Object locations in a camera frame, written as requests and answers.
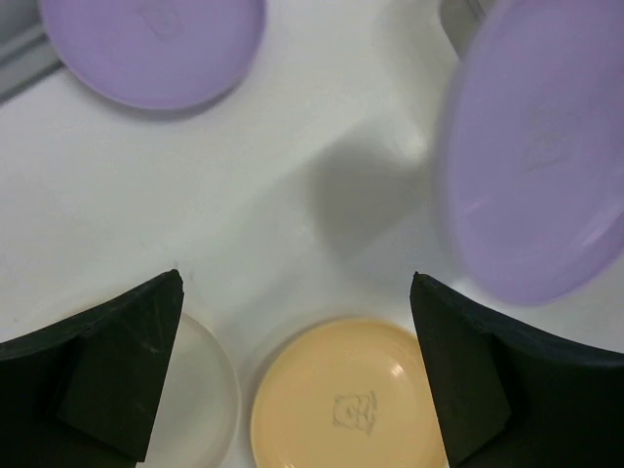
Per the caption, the cream plate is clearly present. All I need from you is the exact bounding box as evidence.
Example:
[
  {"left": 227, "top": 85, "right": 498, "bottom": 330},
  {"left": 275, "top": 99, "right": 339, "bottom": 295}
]
[{"left": 140, "top": 313, "right": 241, "bottom": 468}]

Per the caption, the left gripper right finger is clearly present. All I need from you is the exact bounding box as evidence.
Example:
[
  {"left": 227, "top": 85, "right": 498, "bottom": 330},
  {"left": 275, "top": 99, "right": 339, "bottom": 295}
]
[{"left": 409, "top": 273, "right": 623, "bottom": 467}]

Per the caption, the aluminium table frame rail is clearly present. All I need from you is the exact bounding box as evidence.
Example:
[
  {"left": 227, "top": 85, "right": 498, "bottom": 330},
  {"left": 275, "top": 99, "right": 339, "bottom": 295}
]
[{"left": 0, "top": 0, "right": 63, "bottom": 104}]

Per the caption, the clear plastic bin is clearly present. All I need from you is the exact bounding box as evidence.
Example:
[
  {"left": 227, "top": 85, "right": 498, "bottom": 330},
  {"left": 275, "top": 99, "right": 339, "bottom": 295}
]
[{"left": 439, "top": 0, "right": 494, "bottom": 58}]

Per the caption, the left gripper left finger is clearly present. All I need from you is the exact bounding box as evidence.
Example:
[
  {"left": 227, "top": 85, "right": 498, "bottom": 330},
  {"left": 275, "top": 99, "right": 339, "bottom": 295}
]
[{"left": 1, "top": 269, "right": 184, "bottom": 467}]

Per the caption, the far yellow plate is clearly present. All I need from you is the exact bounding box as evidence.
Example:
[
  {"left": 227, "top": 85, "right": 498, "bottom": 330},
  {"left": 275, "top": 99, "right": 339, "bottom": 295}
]
[{"left": 251, "top": 318, "right": 448, "bottom": 467}]

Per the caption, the purple plate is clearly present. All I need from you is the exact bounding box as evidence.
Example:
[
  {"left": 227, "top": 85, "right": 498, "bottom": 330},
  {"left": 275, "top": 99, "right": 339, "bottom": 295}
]
[
  {"left": 442, "top": 1, "right": 623, "bottom": 305},
  {"left": 38, "top": 0, "right": 267, "bottom": 110}
]

